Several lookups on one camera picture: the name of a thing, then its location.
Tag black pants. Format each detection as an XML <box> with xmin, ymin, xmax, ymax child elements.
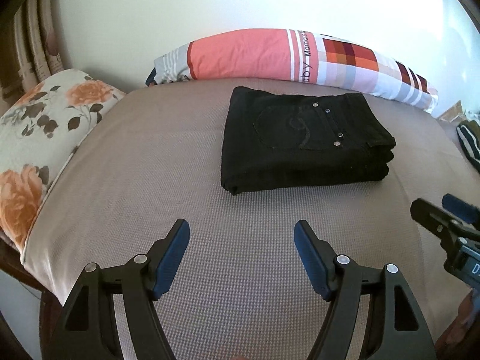
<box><xmin>220</xmin><ymin>86</ymin><xmax>396</xmax><ymax>195</ymax></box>

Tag floral pillow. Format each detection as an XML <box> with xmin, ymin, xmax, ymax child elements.
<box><xmin>1</xmin><ymin>69</ymin><xmax>125</xmax><ymax>252</ymax></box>

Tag striped dark cloth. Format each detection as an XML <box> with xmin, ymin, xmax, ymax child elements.
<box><xmin>456</xmin><ymin>120</ymin><xmax>480</xmax><ymax>172</ymax></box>

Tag beige bed mat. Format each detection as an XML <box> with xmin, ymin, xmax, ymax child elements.
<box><xmin>24</xmin><ymin>80</ymin><xmax>467</xmax><ymax>359</ymax></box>

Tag wooden headboard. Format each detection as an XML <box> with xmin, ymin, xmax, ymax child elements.
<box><xmin>1</xmin><ymin>0</ymin><xmax>64</xmax><ymax>106</ymax></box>

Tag pink plaid long pillow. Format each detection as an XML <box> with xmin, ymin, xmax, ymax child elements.
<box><xmin>145</xmin><ymin>28</ymin><xmax>438</xmax><ymax>113</ymax></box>

